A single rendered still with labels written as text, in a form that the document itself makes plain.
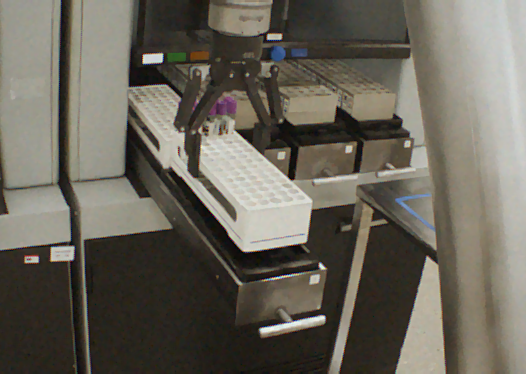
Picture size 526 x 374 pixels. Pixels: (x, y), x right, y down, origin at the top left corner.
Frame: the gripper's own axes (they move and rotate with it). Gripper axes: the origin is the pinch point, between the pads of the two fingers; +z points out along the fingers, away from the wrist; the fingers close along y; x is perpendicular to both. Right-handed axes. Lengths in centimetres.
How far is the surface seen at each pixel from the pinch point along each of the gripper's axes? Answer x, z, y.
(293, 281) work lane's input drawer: -21.7, 9.2, 1.3
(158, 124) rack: 21.6, 2.4, -3.7
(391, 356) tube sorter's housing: 18, 71, 61
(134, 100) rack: 35.1, 2.3, -4.4
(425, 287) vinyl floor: 65, 89, 112
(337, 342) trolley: -3.8, 39.5, 24.7
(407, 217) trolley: -14.2, 6.9, 26.0
